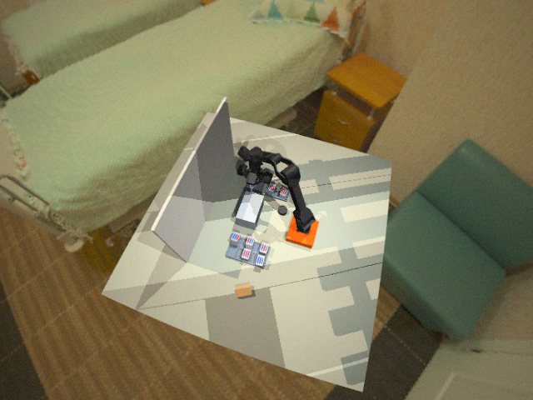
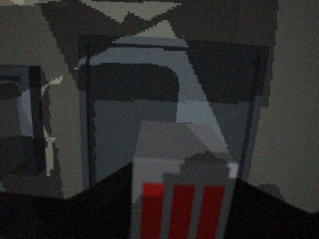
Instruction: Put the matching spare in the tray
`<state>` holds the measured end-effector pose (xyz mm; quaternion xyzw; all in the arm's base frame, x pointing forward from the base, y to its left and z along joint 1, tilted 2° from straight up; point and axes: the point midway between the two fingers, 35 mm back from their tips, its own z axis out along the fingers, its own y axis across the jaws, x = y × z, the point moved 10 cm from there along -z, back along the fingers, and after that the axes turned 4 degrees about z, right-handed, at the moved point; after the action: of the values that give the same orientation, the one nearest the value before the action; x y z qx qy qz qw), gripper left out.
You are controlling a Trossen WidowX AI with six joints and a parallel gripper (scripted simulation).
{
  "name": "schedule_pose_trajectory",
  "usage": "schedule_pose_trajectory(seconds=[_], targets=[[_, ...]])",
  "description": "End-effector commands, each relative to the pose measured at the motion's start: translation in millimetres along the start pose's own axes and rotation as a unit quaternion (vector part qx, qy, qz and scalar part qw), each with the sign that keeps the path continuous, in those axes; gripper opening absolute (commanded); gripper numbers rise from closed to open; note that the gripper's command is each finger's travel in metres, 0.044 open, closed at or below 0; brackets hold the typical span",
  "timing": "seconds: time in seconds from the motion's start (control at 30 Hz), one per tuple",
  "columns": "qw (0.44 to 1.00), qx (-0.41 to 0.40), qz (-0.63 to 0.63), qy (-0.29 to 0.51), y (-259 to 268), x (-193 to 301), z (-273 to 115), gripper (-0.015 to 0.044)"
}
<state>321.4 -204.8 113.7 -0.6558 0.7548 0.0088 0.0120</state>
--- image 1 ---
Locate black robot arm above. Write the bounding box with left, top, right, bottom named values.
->
left=237, top=146, right=316, bottom=235

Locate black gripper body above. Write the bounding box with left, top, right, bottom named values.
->
left=237, top=164, right=272, bottom=184

